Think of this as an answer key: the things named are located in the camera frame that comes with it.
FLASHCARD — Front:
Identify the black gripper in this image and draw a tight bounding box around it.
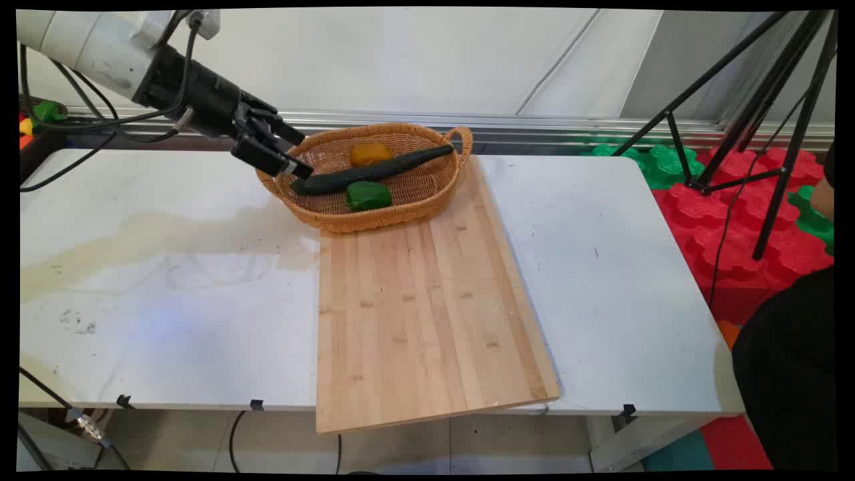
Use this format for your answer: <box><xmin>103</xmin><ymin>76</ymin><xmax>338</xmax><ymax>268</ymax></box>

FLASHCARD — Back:
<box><xmin>132</xmin><ymin>43</ymin><xmax>315</xmax><ymax>180</ymax></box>

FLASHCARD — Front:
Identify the long dark green cucumber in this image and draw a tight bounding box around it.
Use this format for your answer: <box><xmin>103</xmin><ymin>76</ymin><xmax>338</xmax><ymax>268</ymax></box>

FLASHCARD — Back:
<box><xmin>289</xmin><ymin>144</ymin><xmax>456</xmax><ymax>196</ymax></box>

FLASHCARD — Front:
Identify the bare forearm of person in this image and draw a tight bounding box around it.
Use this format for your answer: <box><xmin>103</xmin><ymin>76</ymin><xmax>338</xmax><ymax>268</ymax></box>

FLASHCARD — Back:
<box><xmin>810</xmin><ymin>176</ymin><xmax>836</xmax><ymax>222</ymax></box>

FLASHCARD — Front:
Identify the yellow bell pepper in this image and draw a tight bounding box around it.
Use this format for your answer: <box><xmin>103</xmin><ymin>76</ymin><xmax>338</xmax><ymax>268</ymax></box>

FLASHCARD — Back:
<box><xmin>349</xmin><ymin>142</ymin><xmax>395</xmax><ymax>168</ymax></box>

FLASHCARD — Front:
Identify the green bell pepper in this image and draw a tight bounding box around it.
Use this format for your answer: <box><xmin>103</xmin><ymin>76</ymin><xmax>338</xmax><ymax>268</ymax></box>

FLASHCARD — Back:
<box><xmin>345</xmin><ymin>180</ymin><xmax>394</xmax><ymax>213</ymax></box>

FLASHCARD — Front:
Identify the bamboo cutting board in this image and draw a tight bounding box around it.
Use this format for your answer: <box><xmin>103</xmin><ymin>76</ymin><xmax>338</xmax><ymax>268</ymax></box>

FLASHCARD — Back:
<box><xmin>315</xmin><ymin>155</ymin><xmax>562</xmax><ymax>436</ymax></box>

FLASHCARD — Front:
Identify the small green toy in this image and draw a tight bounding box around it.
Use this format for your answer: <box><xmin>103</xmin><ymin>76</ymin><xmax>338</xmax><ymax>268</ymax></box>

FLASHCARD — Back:
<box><xmin>32</xmin><ymin>100</ymin><xmax>68</xmax><ymax>123</ymax></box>

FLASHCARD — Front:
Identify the green foam puzzle mat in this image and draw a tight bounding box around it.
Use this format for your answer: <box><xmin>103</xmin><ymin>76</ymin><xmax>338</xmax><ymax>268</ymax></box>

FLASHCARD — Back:
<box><xmin>788</xmin><ymin>185</ymin><xmax>836</xmax><ymax>256</ymax></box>
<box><xmin>580</xmin><ymin>139</ymin><xmax>706</xmax><ymax>191</ymax></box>

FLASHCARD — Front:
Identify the red foam puzzle mat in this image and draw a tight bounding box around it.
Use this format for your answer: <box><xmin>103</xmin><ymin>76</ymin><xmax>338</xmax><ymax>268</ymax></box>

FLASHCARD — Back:
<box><xmin>651</xmin><ymin>147</ymin><xmax>836</xmax><ymax>326</ymax></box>

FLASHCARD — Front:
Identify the white table leg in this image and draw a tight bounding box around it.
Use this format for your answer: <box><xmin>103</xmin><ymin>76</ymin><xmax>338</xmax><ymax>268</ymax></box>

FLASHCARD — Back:
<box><xmin>586</xmin><ymin>414</ymin><xmax>710</xmax><ymax>473</ymax></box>

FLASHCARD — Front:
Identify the black tripod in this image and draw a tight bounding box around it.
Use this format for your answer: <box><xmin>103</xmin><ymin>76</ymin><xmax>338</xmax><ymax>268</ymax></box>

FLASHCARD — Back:
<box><xmin>611</xmin><ymin>10</ymin><xmax>840</xmax><ymax>262</ymax></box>

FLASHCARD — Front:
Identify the teal foam floor tile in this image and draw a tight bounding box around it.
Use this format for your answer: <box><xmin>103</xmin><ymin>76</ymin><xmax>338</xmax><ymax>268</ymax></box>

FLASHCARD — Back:
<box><xmin>641</xmin><ymin>428</ymin><xmax>717</xmax><ymax>472</ymax></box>

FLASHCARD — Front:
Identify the red foam floor tile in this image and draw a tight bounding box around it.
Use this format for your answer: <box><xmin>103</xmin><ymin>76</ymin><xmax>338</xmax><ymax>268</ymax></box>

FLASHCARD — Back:
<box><xmin>700</xmin><ymin>414</ymin><xmax>776</xmax><ymax>472</ymax></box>

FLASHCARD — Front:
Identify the person in black clothing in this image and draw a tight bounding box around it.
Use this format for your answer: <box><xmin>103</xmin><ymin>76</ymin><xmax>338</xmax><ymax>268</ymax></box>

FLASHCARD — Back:
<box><xmin>731</xmin><ymin>266</ymin><xmax>838</xmax><ymax>472</ymax></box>

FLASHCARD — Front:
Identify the black cable with silver connector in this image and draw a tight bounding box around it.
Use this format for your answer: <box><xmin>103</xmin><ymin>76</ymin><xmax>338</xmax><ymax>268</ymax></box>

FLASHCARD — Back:
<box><xmin>67</xmin><ymin>19</ymin><xmax>202</xmax><ymax>133</ymax></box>

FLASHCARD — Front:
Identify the grey wrist camera housing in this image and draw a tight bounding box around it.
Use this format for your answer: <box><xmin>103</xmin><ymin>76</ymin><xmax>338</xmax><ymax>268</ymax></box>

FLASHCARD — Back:
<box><xmin>186</xmin><ymin>9</ymin><xmax>222</xmax><ymax>41</ymax></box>

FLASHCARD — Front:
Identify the woven wicker basket with handles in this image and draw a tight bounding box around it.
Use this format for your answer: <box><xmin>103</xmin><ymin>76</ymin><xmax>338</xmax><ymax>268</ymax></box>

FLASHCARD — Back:
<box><xmin>256</xmin><ymin>122</ymin><xmax>474</xmax><ymax>234</ymax></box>

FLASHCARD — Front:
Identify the aluminium rail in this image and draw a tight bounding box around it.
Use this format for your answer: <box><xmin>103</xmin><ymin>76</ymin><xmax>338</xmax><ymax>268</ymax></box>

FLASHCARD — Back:
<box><xmin>65</xmin><ymin>107</ymin><xmax>836</xmax><ymax>152</ymax></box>

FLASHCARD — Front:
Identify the cable with metal plug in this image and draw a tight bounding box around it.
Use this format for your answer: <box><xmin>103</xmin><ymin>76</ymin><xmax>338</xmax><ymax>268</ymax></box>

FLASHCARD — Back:
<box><xmin>19</xmin><ymin>366</ymin><xmax>131</xmax><ymax>470</ymax></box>

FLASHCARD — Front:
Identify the thin black tripod cable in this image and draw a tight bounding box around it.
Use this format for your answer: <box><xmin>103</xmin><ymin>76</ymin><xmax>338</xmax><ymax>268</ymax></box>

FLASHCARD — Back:
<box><xmin>708</xmin><ymin>87</ymin><xmax>810</xmax><ymax>311</ymax></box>

